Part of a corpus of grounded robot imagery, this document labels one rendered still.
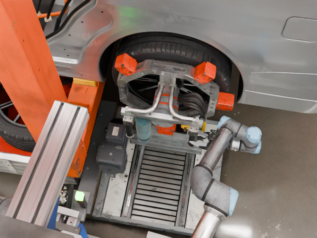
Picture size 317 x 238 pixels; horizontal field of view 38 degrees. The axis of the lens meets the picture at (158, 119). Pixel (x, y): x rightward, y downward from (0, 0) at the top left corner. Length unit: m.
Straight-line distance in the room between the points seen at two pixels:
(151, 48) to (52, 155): 1.28
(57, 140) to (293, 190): 2.40
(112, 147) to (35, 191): 1.81
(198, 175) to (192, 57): 0.59
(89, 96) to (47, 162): 1.65
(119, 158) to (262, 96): 0.95
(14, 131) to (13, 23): 1.52
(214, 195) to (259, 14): 0.80
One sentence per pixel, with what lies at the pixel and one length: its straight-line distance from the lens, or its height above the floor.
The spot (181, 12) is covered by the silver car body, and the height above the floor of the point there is 1.47.
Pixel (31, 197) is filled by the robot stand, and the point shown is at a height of 2.03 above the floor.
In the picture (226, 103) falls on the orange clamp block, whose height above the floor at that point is 0.88.
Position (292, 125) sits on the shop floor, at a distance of 3.57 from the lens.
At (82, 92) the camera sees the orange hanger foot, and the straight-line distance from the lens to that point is 2.80.
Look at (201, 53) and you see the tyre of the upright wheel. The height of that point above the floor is 1.14.
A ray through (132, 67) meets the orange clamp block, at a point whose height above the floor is 1.08.
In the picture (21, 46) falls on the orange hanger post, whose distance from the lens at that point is 1.61.
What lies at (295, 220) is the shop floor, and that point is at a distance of 3.31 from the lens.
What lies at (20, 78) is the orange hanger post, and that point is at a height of 1.61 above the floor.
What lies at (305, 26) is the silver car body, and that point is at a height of 1.49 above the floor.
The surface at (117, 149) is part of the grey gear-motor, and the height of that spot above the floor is 0.40.
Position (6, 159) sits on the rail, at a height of 0.39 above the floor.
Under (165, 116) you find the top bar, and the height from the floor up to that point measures 0.98.
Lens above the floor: 3.09
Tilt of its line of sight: 64 degrees down
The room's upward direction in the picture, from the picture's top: straight up
